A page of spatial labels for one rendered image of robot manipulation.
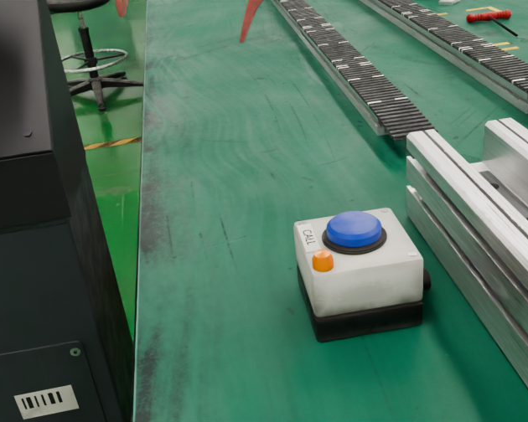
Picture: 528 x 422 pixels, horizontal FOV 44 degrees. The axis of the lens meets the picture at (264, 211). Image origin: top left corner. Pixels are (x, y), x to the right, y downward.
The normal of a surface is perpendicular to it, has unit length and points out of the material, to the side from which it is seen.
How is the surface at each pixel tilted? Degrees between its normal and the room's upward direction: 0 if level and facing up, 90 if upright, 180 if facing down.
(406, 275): 90
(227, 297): 0
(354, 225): 3
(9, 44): 45
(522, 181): 90
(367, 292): 90
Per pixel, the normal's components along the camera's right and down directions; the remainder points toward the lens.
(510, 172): -0.99, 0.15
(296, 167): -0.10, -0.87
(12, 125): 0.04, -0.29
